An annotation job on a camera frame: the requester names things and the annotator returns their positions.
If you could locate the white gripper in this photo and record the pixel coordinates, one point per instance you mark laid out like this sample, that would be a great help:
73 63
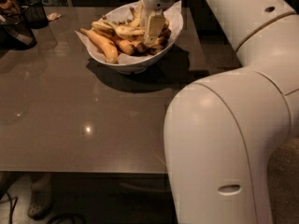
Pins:
154 8

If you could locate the spotted banana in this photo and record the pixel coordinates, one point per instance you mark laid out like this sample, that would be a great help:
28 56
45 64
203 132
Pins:
127 32
136 13

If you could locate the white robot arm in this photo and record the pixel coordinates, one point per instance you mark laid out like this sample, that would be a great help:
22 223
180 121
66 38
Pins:
220 131

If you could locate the spotted banana back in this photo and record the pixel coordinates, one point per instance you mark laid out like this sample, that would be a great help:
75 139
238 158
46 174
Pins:
136 13

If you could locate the white bowl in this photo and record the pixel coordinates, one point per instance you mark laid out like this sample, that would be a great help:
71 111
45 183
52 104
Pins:
134 64

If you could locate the long banana front left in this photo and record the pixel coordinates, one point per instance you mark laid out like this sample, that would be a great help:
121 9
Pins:
103 43

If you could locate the small bananas right pile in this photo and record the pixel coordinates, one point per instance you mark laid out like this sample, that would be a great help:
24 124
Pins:
131 47

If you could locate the small wrapper on table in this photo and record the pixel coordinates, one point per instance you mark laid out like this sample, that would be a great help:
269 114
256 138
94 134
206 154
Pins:
53 16

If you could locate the black mesh cup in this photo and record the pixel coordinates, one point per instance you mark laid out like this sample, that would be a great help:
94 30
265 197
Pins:
34 13

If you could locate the black mesh basket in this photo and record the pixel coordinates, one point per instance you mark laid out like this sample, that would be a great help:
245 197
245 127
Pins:
19 33

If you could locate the grey clog shoe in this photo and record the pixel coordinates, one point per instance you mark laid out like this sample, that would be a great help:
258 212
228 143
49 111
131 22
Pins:
40 204

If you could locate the drawer handle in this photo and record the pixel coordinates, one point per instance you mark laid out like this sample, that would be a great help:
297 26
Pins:
143 189

